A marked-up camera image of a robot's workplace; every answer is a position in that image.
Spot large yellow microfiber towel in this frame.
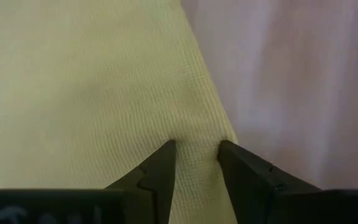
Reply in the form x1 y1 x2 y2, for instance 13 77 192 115
0 0 239 224

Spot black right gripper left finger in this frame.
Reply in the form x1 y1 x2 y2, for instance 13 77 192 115
103 139 178 224

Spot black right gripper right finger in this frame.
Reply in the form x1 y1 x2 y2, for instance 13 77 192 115
217 139 322 224

